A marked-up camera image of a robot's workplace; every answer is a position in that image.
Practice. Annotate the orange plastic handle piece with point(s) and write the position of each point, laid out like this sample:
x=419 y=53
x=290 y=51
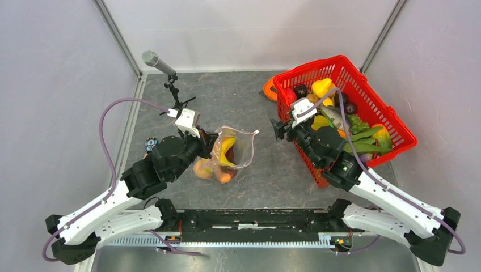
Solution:
x=269 y=90

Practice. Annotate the yellow star fruit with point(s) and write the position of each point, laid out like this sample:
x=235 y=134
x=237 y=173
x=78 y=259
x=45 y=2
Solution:
x=320 y=121

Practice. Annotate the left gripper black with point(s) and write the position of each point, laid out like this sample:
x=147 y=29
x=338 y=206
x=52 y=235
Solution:
x=206 y=141

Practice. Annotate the green leafy vegetable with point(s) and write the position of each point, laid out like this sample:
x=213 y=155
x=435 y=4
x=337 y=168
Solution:
x=363 y=143

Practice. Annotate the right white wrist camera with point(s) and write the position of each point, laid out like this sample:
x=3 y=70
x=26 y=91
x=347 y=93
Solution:
x=302 y=110

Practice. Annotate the red strawberry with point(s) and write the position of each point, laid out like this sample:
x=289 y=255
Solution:
x=289 y=95

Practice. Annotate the dark mangosteen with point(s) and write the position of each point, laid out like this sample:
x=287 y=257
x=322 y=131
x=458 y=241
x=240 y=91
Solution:
x=300 y=91

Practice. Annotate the papaya slice orange brown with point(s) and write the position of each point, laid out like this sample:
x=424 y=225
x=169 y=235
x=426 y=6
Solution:
x=226 y=170

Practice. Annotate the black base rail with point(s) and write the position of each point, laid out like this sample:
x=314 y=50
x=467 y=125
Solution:
x=253 y=225

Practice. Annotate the small blue robot toy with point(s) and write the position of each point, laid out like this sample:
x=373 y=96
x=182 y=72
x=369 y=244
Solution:
x=150 y=143

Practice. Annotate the mango orange green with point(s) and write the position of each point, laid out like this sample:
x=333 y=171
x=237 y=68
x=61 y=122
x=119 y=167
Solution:
x=382 y=136

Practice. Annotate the purple eggplant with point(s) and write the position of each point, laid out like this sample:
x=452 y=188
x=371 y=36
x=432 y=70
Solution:
x=366 y=157

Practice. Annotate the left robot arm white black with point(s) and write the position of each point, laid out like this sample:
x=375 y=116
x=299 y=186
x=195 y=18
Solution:
x=75 y=237

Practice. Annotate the red plastic basket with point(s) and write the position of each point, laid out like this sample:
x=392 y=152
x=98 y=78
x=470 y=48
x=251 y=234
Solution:
x=345 y=75

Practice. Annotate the grey fish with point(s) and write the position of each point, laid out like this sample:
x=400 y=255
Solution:
x=333 y=113

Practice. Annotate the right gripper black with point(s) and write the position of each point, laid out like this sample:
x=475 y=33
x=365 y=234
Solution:
x=279 y=128

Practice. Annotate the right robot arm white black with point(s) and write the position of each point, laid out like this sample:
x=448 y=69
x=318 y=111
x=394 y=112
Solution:
x=427 y=231

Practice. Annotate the yellow bell pepper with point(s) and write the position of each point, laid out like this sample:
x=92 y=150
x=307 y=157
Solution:
x=321 y=87

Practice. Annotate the dark plum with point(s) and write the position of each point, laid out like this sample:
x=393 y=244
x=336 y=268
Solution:
x=350 y=108

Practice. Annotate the yellow banana bunch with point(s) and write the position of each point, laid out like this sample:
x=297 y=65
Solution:
x=226 y=145

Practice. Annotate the grey microphone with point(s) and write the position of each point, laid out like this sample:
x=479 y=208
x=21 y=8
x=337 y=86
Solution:
x=151 y=59

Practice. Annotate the orange fruit with leaf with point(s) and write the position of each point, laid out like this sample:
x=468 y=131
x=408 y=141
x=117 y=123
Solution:
x=203 y=168

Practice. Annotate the clear zip top bag pink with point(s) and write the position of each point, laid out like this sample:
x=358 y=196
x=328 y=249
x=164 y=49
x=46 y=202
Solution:
x=243 y=149

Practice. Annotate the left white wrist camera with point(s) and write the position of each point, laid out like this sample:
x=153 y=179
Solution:
x=187 y=122

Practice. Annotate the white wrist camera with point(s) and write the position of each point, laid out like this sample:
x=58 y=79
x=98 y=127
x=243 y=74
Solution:
x=187 y=122
x=302 y=110

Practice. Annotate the black tripod stand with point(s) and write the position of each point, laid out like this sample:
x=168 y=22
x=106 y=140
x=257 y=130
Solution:
x=179 y=105

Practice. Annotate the green grape bunch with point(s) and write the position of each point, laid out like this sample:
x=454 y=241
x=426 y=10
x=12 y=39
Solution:
x=357 y=124

